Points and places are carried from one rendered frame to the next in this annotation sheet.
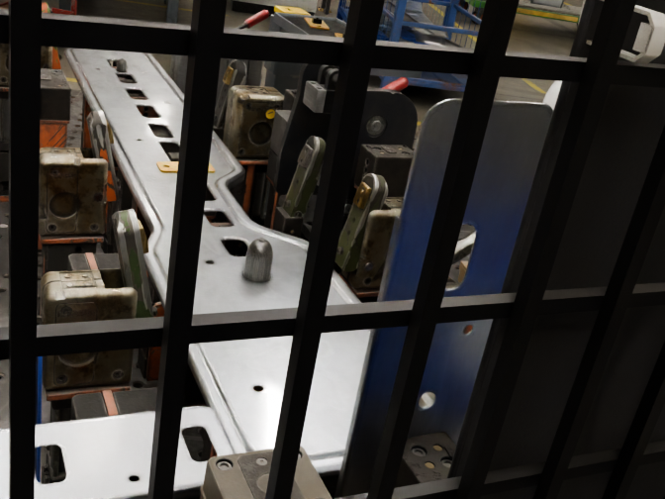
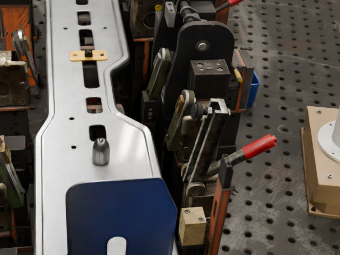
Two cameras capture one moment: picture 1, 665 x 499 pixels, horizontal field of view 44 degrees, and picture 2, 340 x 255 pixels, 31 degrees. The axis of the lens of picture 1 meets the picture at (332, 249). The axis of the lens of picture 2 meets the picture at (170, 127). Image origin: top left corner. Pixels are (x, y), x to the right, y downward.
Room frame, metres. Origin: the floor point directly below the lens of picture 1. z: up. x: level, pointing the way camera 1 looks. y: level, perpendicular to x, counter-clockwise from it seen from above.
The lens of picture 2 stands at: (0.12, -0.23, 1.76)
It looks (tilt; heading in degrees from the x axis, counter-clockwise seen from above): 40 degrees down; 14
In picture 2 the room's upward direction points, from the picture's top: 6 degrees clockwise
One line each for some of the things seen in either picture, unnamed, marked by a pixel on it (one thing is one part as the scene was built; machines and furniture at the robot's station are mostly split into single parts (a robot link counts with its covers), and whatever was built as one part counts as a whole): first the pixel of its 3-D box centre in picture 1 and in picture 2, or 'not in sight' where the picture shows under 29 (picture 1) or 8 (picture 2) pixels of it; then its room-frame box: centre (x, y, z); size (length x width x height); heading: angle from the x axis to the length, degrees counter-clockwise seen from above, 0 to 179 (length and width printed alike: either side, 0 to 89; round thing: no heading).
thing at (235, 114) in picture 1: (242, 192); (145, 56); (1.38, 0.18, 0.89); 0.13 x 0.11 x 0.38; 118
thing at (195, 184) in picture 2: not in sight; (196, 189); (0.80, -0.11, 1.06); 0.03 x 0.01 x 0.03; 118
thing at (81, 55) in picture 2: (186, 164); (88, 53); (1.17, 0.24, 1.01); 0.08 x 0.04 x 0.01; 118
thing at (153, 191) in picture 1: (177, 165); (84, 52); (1.18, 0.26, 1.00); 1.38 x 0.22 x 0.02; 28
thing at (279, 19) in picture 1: (341, 43); not in sight; (1.53, 0.05, 1.16); 0.37 x 0.14 x 0.02; 28
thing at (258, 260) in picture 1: (258, 262); (100, 153); (0.87, 0.08, 1.02); 0.03 x 0.03 x 0.07
